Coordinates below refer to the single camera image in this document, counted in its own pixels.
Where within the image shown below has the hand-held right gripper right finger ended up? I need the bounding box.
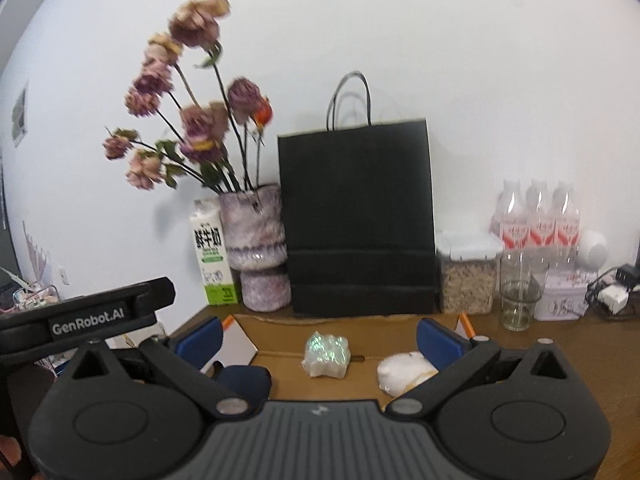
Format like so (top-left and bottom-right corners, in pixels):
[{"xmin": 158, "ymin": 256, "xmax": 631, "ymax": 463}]
[{"xmin": 384, "ymin": 317, "xmax": 591, "ymax": 418}]

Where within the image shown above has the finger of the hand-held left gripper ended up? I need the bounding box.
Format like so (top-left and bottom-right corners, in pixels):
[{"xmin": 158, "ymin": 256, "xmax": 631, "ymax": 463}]
[{"xmin": 132, "ymin": 277, "xmax": 176, "ymax": 318}]

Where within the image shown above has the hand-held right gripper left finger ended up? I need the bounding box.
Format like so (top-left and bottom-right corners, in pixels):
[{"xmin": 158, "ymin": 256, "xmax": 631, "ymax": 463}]
[{"xmin": 60, "ymin": 316, "xmax": 251, "ymax": 417}]

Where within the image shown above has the white and yellow plush toy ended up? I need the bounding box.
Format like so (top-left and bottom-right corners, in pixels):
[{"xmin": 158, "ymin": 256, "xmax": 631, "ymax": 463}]
[{"xmin": 376, "ymin": 351, "xmax": 440, "ymax": 397}]

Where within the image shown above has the navy zip case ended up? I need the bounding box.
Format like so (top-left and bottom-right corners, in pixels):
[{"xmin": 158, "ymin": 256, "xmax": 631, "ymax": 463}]
[{"xmin": 210, "ymin": 362, "xmax": 273, "ymax": 403}]

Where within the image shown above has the orange cardboard box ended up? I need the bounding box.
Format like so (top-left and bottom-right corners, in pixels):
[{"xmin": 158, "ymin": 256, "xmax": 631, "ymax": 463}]
[{"xmin": 170, "ymin": 312, "xmax": 476, "ymax": 403}]

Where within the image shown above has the iridescent ball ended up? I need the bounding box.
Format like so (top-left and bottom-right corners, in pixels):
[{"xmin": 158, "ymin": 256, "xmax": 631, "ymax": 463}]
[{"xmin": 301, "ymin": 331, "xmax": 351, "ymax": 380}]

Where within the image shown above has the brown wooden desktop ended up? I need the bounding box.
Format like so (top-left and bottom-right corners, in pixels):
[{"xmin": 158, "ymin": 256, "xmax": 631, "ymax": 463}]
[{"xmin": 165, "ymin": 305, "xmax": 640, "ymax": 480}]

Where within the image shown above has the person's left hand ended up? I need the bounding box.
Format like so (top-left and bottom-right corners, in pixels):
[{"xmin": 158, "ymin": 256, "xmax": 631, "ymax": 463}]
[{"xmin": 0, "ymin": 437, "xmax": 22, "ymax": 480}]

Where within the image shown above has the white green milk carton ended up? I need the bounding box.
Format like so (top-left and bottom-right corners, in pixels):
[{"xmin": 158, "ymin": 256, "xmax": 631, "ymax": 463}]
[{"xmin": 188, "ymin": 198, "xmax": 239, "ymax": 307}]

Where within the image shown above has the clear container of seeds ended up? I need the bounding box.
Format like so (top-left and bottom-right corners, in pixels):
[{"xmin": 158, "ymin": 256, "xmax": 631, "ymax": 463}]
[{"xmin": 436, "ymin": 230, "xmax": 503, "ymax": 315}]

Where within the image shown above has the pale spiky ornament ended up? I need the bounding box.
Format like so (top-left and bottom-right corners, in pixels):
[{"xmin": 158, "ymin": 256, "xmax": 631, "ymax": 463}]
[{"xmin": 20, "ymin": 220, "xmax": 66, "ymax": 311}]

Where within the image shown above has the clear glass cup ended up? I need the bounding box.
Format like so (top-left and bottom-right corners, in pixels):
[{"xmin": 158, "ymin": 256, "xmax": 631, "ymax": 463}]
[{"xmin": 500, "ymin": 250, "xmax": 548, "ymax": 332}]

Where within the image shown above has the purple marbled vase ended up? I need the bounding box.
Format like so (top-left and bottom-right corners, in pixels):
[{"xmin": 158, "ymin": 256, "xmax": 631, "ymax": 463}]
[{"xmin": 218, "ymin": 184, "xmax": 291, "ymax": 312}]

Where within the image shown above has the white printed tin box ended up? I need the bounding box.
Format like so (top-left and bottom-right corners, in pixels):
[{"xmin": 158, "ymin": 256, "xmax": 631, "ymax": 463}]
[{"xmin": 532, "ymin": 267, "xmax": 598, "ymax": 322}]

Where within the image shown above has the clear water bottle red label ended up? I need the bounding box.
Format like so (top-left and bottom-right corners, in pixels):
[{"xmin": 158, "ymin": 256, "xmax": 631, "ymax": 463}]
[
  {"xmin": 526, "ymin": 178, "xmax": 556, "ymax": 261},
  {"xmin": 550, "ymin": 180, "xmax": 582, "ymax": 261},
  {"xmin": 491, "ymin": 178, "xmax": 531, "ymax": 253}
]

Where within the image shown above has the black paper bag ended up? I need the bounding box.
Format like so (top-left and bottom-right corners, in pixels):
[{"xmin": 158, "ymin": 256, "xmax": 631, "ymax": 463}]
[{"xmin": 277, "ymin": 71, "xmax": 437, "ymax": 318}]

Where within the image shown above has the dried pink rose bouquet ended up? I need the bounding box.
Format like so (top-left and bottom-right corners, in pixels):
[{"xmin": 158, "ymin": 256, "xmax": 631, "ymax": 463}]
[{"xmin": 102, "ymin": 0, "xmax": 275, "ymax": 193}]

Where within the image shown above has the white round speaker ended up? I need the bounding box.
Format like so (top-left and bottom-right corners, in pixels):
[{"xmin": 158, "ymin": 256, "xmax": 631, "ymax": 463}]
[{"xmin": 577, "ymin": 230, "xmax": 609, "ymax": 268}]

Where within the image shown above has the white charger with cable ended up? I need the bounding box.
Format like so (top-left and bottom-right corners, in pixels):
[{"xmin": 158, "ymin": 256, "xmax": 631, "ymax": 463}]
[{"xmin": 585, "ymin": 265, "xmax": 640, "ymax": 318}]

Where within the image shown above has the framed wall picture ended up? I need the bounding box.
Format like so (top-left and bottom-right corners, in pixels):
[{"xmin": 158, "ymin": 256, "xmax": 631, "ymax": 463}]
[{"xmin": 11, "ymin": 87, "xmax": 30, "ymax": 148}]

